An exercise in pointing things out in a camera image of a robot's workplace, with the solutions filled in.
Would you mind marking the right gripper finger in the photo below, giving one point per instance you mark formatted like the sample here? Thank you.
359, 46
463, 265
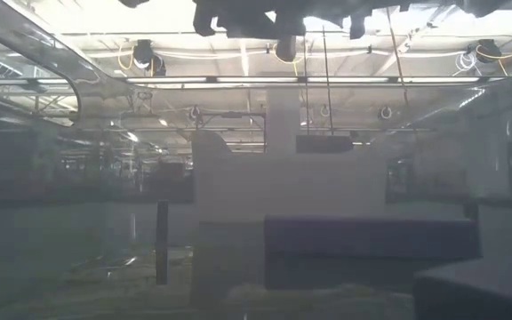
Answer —
205, 20
358, 26

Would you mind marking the purple rectangular block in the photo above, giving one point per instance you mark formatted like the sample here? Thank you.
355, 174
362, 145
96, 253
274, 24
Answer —
371, 249

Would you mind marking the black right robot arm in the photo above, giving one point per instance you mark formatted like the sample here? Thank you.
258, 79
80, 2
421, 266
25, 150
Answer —
482, 6

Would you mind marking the black ceiling-hung fixture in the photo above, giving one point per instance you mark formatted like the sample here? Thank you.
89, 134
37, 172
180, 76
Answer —
286, 49
143, 53
489, 50

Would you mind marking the overhead light bar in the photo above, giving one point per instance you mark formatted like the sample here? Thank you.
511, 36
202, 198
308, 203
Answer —
257, 80
167, 80
438, 80
348, 80

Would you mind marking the white plastic bin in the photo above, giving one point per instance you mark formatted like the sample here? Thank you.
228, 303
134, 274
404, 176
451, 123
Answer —
282, 186

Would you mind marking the dark translucent plastic bin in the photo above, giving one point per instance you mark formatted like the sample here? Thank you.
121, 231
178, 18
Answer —
16, 222

